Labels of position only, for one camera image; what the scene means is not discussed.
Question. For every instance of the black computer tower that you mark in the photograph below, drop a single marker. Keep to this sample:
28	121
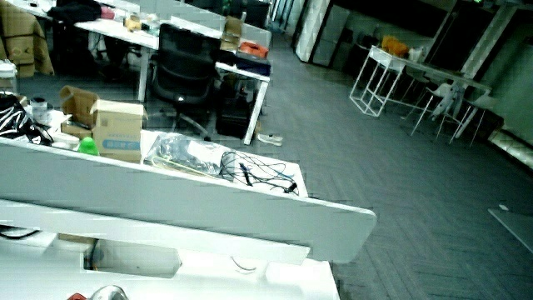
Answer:
233	112

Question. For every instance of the clear plastic bag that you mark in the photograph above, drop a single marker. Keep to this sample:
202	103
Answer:
183	154

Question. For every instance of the dark blue flat box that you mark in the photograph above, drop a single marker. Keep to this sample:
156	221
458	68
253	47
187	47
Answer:
253	65

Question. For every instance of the white desk divider panel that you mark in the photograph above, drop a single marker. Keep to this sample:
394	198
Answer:
166	200

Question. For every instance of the black office chair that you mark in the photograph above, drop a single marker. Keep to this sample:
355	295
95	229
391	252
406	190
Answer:
183	71

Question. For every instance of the small stacked cardboard boxes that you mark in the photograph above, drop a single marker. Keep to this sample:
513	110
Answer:
231	34

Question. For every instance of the closed cardboard box blue label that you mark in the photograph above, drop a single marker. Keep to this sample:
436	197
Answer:
118	129

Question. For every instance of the yellow orange bag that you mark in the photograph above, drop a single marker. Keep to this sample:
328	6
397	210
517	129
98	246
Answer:
394	46

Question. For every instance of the white plastic bag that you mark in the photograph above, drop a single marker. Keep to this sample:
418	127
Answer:
415	54

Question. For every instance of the green plastic cap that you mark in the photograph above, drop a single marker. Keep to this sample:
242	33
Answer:
88	146

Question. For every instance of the white chair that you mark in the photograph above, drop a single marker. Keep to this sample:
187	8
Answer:
443	98
479	110

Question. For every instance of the white office desk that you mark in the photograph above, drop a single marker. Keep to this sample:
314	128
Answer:
125	31

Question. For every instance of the open brown cardboard box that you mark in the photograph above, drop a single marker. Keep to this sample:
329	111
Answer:
77	106

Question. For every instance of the shiny metal object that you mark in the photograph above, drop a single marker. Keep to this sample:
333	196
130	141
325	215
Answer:
109	293

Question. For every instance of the white jar black lid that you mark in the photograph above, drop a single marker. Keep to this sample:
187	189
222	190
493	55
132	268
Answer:
39	109

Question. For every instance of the black cloth bundle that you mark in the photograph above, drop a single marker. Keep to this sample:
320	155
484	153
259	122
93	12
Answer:
75	11

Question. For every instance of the small red object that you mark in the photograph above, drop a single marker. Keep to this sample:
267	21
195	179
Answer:
76	297

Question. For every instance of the black striped bag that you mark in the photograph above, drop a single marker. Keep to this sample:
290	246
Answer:
14	121

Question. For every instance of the white metal frame table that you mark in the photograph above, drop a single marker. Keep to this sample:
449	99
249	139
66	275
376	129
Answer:
381	79

